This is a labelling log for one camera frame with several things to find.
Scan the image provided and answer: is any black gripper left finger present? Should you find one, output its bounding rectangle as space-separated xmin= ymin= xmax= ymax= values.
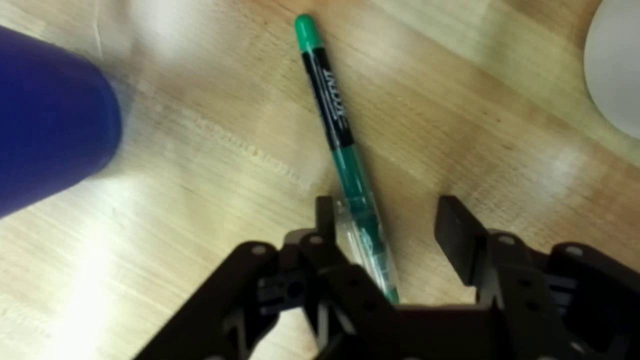
xmin=312 ymin=194 xmax=344 ymax=262

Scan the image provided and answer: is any blue plastic cup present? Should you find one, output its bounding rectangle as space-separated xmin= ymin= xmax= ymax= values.
xmin=0 ymin=24 xmax=126 ymax=221

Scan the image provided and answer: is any green pen with black barrel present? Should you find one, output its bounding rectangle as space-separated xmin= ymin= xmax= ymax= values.
xmin=292 ymin=12 xmax=401 ymax=309

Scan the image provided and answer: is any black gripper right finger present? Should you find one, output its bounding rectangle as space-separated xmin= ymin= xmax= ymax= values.
xmin=434 ymin=194 xmax=491 ymax=288

